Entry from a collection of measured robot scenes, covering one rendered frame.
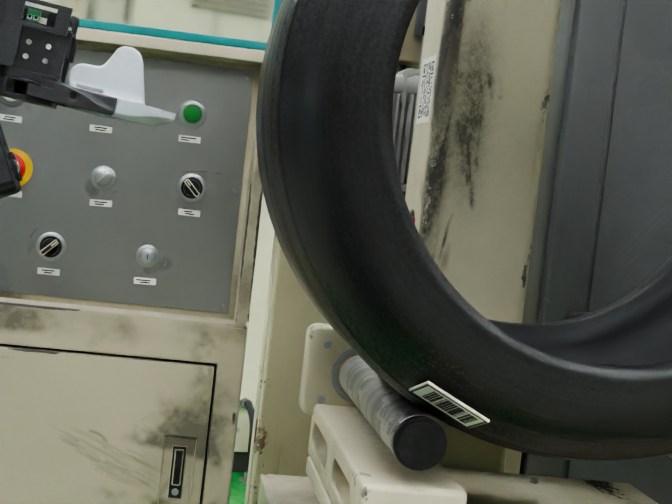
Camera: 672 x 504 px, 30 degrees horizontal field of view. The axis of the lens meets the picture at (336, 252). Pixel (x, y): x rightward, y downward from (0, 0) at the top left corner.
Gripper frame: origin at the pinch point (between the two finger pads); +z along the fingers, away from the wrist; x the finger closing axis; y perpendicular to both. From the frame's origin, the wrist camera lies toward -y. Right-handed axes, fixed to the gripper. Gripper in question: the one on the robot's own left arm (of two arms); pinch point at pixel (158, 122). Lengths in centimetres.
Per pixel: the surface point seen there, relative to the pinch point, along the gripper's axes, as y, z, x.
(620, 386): -12.2, 40.4, -12.0
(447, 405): -16.9, 27.5, -10.2
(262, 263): -29, 41, 352
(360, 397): -20.5, 24.2, 9.4
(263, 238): -20, 39, 352
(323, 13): 10.9, 10.6, -9.9
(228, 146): 1, 9, 66
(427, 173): 2.5, 29.2, 28.5
